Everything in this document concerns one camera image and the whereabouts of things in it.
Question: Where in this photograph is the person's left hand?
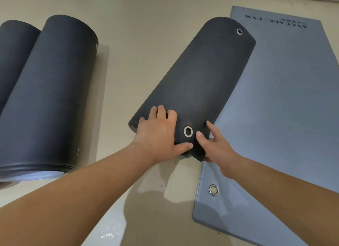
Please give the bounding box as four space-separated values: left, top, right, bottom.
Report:
132 105 194 165

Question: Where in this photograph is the person's right hand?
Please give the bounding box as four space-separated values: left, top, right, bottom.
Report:
195 120 242 179

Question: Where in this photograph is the blue-grey yoga mat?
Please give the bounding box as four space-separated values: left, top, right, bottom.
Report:
0 14 99 182
192 5 339 246
128 16 257 163
0 20 42 114

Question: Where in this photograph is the person's right forearm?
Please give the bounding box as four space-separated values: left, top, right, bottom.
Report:
222 156 339 246

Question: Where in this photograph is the person's left forearm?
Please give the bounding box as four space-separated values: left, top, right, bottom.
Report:
0 142 157 246

